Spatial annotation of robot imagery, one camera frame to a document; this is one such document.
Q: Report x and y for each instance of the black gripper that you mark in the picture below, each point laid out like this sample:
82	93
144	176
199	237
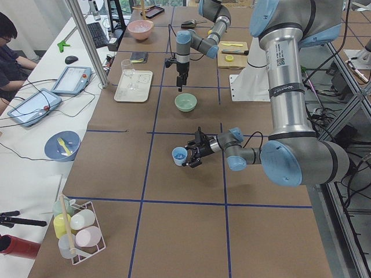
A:
182	69
204	149

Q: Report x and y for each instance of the light blue cup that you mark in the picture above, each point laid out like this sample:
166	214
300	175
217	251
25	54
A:
179	155

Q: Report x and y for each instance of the green bowl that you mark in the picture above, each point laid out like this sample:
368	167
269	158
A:
185	102

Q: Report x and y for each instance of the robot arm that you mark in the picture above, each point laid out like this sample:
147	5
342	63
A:
187	40
293	155

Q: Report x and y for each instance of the metal ice scoop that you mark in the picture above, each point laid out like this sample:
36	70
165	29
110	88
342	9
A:
191	24

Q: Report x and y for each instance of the pink bowl with ice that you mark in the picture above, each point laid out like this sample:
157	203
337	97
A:
140	29

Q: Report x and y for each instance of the blue bowl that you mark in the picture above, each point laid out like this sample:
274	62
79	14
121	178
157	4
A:
55	152

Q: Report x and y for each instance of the cream bear tray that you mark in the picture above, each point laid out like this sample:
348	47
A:
142	79

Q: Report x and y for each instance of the grey folded cloth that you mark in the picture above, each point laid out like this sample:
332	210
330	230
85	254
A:
139	57

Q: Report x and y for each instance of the lemon half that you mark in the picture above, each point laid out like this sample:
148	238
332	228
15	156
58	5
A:
229	58

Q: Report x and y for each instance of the clear wine glass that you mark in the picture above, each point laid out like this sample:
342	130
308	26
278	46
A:
128	74

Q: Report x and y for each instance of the wooden cutting board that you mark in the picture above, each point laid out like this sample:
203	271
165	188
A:
232	54

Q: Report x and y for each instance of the yellow plastic knife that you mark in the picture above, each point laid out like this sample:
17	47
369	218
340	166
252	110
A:
232	44

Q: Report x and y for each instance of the steel muddler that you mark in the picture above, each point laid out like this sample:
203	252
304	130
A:
235	52

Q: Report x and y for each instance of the wooden mug tree stand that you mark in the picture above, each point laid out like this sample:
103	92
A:
143	7

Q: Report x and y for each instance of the black keyboard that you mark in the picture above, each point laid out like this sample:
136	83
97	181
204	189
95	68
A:
98	35

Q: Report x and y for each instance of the teach pendant far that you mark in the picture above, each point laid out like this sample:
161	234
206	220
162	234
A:
72	80

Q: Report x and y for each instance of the teach pendant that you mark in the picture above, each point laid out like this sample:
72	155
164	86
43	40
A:
72	80
34	108

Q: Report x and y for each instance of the computer mouse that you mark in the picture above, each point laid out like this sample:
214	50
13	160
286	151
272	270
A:
71	59

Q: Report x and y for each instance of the green clamp tool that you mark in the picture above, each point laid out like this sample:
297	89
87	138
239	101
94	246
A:
61	45

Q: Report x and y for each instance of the yellow plastic fork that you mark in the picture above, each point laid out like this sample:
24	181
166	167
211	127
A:
63	145

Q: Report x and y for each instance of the teach pendant near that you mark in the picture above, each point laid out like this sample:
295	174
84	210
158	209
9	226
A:
34	108

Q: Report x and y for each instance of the person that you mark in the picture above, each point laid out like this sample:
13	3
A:
15	69

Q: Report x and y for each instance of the black tripod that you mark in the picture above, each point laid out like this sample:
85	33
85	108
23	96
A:
9	219

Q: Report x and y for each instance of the red bottle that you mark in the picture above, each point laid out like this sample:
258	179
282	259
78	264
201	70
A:
17	247

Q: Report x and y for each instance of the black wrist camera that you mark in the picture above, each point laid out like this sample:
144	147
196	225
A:
170	61
200	137

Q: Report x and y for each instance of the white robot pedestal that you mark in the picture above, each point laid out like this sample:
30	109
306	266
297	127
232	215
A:
251	84

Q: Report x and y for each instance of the aluminium frame post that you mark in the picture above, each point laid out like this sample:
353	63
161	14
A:
87	40

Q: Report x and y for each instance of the white wire cup rack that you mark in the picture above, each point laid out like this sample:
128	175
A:
77	229

